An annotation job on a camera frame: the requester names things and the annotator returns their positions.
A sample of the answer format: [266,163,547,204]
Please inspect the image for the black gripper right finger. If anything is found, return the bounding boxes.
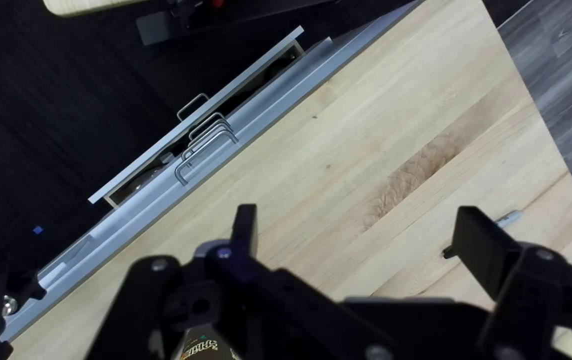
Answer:
[442,204,572,360]

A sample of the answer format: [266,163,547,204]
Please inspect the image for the metal wire rack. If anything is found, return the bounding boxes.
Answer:
[174,92,240,187]

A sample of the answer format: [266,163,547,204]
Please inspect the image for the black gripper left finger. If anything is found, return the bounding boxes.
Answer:
[85,201,369,360]

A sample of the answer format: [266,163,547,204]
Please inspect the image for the white open drawer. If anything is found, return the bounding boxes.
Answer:
[87,24,308,208]

